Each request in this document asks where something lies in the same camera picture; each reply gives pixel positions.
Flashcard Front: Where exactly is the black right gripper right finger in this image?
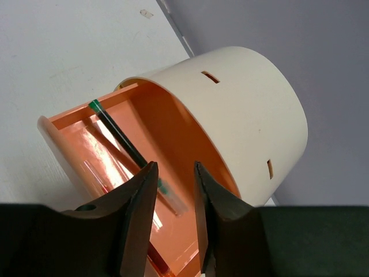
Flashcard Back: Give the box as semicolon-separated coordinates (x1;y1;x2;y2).
194;162;368;276

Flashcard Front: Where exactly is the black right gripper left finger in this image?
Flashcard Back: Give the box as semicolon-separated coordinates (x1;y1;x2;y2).
1;162;159;276

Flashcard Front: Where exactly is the red gel pen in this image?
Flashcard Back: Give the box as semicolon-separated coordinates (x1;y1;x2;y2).
81;116;178;276

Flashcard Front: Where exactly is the green gel pen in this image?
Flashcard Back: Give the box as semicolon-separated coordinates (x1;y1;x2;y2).
88;99;187;216

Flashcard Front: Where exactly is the cream round drawer container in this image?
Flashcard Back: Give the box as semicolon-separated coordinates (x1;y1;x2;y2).
37;47;308;276

